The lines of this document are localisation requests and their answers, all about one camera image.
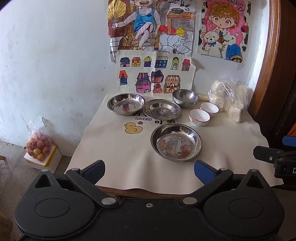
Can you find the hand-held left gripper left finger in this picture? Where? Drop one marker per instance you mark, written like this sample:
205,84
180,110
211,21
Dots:
96,170

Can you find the deep steel bowl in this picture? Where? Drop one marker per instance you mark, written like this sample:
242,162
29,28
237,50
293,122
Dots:
185,98

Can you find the shallow steel plate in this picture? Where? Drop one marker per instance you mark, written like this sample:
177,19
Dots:
161,109
126,104

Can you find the teddy bear cartoon drawing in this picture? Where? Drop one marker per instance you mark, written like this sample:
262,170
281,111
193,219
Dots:
222,30

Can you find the white bowl with red rim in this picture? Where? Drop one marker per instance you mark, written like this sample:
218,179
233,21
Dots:
199,117
209,108

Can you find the printed cream table mat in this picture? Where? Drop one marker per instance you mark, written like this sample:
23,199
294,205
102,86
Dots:
111,148

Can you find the rolled white paper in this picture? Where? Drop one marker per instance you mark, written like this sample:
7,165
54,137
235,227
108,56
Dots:
204,97

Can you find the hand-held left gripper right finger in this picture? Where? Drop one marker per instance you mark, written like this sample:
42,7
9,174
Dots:
203,170

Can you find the white foam box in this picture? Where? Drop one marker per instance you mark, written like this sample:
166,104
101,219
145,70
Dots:
49,160

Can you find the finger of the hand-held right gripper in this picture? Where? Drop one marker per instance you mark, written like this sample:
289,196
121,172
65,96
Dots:
290,140
266,154

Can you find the coloured houses drawing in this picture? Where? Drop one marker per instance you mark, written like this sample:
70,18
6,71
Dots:
157,74

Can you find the plastic bag of white buns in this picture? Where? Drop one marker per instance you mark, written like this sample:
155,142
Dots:
229,99

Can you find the large steel plate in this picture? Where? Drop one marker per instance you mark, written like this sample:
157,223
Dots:
177,142

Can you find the cardboard box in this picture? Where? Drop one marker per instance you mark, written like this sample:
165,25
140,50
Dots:
4,227

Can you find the child with fan drawing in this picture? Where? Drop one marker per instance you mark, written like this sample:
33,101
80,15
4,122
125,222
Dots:
143,25

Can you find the wooden table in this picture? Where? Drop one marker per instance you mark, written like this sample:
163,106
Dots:
129,191

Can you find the plastic bag of apples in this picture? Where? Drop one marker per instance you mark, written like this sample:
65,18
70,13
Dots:
38,143

